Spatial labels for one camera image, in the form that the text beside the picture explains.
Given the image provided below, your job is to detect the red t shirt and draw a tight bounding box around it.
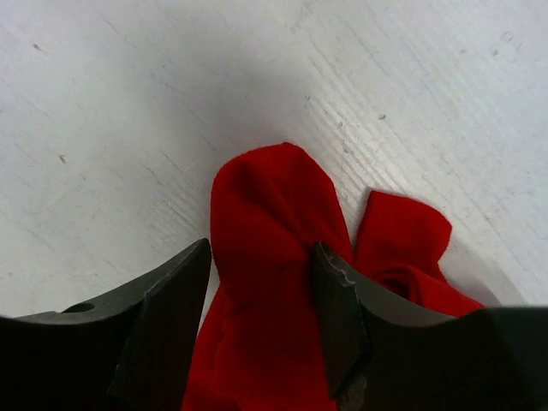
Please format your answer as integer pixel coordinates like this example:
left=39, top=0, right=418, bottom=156
left=182, top=143, right=480, bottom=410

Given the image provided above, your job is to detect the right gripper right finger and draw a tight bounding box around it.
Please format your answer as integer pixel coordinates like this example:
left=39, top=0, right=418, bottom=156
left=311, top=242, right=547, bottom=410

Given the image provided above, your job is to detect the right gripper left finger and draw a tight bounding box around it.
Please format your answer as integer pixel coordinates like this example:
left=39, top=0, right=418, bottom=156
left=1, top=239, right=211, bottom=410

